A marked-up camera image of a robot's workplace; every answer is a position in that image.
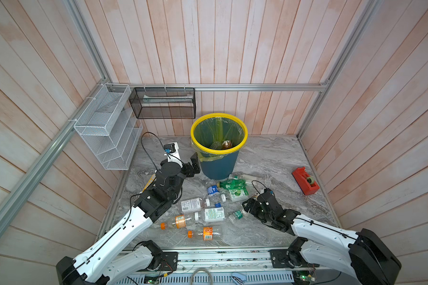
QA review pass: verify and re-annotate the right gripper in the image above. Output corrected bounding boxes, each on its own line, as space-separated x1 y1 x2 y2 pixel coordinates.
241 196 273 223

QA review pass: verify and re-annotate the red tape dispenser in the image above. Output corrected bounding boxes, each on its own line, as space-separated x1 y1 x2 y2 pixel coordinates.
292 167 320 195

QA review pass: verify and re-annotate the clear bottle behind green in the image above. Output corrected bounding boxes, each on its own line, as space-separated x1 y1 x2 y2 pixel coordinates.
228 173 258 185

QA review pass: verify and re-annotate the blue label crushed bottle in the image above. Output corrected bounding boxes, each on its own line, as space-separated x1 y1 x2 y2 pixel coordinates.
205 185 223 208

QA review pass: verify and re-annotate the red label clear bottle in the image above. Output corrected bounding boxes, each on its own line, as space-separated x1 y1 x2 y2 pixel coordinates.
209 141 222 150

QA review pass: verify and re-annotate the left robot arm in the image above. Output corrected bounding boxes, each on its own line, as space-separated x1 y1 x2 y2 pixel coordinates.
56 153 200 285

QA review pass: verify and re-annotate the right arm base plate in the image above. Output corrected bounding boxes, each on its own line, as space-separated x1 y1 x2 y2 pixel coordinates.
269 249 320 269

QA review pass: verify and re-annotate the aluminium front rail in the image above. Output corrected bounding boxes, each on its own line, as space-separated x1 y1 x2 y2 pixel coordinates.
74 245 373 277

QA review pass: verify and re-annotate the yellow bin liner bag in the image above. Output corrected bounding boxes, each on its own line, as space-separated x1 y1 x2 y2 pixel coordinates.
190 113 248 162

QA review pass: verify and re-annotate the white wire mesh shelf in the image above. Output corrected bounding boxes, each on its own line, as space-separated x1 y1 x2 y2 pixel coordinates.
74 84 143 171

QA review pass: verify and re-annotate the green label white bottle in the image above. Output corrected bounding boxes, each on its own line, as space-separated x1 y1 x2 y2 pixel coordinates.
194 207 225 223

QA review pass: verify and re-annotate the green crushed bottle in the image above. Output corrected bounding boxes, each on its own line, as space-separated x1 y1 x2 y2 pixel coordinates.
217 179 246 191

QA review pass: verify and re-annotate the brown coffee bottle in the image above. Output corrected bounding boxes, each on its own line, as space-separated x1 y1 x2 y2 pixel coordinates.
221 140 233 150

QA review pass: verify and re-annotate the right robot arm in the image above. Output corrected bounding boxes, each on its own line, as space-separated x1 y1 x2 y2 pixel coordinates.
242 188 402 285

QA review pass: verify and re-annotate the black wire mesh basket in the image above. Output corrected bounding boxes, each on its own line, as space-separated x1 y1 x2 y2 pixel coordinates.
129 87 196 119

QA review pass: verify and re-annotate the white label square bottle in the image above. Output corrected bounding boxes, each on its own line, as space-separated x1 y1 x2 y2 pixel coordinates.
180 198 211 213

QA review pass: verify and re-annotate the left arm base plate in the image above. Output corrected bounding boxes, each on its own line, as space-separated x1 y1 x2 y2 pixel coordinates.
129 251 179 273

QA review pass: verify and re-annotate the orange label bottle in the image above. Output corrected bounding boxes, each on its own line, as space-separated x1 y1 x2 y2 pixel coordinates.
160 214 196 230
187 226 224 242

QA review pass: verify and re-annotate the yellow calculator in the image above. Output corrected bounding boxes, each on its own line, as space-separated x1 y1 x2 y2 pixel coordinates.
143 174 156 191

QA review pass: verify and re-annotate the teal bin with yellow rim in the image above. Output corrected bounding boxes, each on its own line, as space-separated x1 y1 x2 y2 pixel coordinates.
190 113 248 181

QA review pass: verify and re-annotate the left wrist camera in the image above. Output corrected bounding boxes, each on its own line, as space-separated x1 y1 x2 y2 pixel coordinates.
164 142 183 167

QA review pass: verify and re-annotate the lime label white bottle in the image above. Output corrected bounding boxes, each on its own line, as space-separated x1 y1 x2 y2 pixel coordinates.
227 189 249 202

